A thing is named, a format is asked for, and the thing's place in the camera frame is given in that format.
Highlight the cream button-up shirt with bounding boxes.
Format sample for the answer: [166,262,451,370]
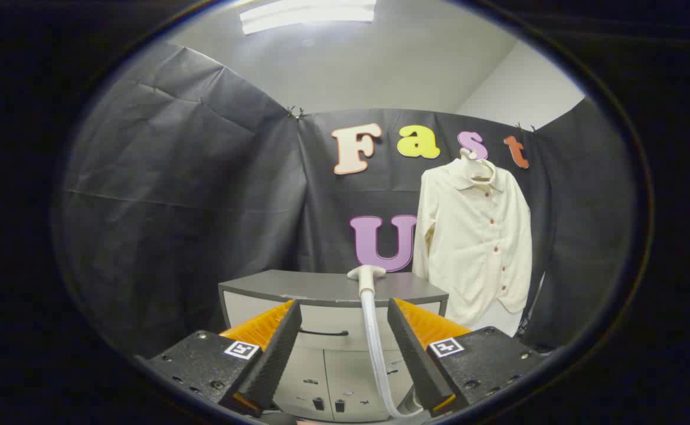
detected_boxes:
[413,156,533,327]

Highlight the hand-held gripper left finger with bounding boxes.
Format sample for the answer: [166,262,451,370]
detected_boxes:
[135,300,303,417]

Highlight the grey cabinet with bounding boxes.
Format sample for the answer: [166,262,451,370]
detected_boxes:
[218,270,449,423]

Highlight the black backdrop cloth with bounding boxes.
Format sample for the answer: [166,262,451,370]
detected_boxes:
[55,41,640,361]

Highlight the white inner garment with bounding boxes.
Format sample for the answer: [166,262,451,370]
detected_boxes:
[485,297,526,338]

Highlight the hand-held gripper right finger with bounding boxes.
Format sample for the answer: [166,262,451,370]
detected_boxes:
[387,298,549,417]

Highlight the white garment steamer with hose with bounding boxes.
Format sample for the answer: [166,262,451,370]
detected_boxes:
[347,265,426,420]

